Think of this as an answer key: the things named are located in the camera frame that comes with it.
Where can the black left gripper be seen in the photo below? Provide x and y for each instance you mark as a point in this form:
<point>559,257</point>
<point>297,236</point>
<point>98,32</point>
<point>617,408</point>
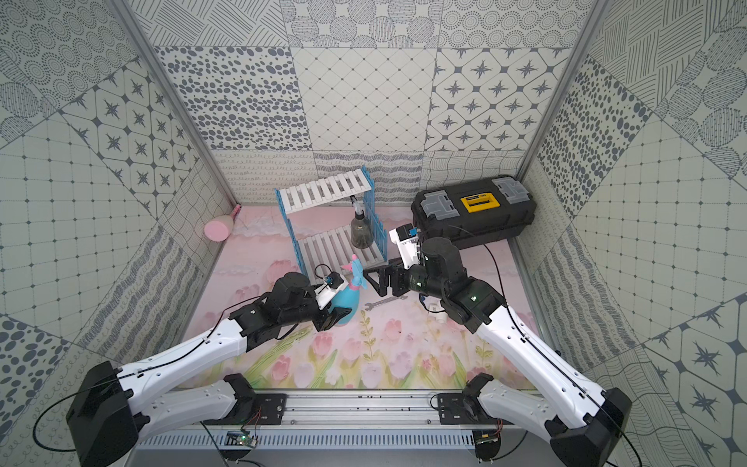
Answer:
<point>326,314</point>

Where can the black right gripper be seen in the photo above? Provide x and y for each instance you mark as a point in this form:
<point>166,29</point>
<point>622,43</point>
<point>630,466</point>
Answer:
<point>397,271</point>

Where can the teal pink spray bottle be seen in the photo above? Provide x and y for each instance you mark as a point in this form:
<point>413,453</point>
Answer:
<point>349,297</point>

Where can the smoky grey spray bottle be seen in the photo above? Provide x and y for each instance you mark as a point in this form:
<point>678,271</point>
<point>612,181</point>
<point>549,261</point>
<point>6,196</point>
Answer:
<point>361,235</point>

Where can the blue and white slatted shelf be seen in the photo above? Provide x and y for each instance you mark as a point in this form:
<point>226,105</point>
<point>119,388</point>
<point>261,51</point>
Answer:
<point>317,216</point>

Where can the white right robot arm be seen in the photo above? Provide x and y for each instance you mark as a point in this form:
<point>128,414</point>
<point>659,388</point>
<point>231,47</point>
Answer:
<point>582,421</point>

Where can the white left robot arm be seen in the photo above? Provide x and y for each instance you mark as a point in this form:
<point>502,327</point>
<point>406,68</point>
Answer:
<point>118,407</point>

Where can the silver open-end wrench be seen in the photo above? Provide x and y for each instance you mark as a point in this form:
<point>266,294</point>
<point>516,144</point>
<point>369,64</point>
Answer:
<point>371,306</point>

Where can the floral pink table mat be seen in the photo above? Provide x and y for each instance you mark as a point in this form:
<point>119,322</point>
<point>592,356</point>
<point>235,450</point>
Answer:
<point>397,346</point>

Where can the white pipe fitting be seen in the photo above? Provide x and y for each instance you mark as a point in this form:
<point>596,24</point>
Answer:
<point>439,316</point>

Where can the black toolbox yellow label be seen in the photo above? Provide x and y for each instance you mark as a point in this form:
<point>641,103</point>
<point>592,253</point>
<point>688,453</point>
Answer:
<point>475,212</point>

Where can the small green circuit board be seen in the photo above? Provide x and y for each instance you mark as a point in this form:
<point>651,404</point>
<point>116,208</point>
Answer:
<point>241,439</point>

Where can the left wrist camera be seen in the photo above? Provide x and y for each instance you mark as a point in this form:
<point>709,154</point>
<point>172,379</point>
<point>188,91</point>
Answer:
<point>329,286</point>

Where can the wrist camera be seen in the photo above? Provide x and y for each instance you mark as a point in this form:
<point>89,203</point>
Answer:
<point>406,239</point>
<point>329,286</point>

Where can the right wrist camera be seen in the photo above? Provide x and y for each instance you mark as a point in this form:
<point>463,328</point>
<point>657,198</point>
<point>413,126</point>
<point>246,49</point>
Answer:
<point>406,239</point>

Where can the aluminium mounting rail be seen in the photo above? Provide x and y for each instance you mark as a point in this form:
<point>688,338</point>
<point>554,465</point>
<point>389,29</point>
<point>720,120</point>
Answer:
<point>347,420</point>

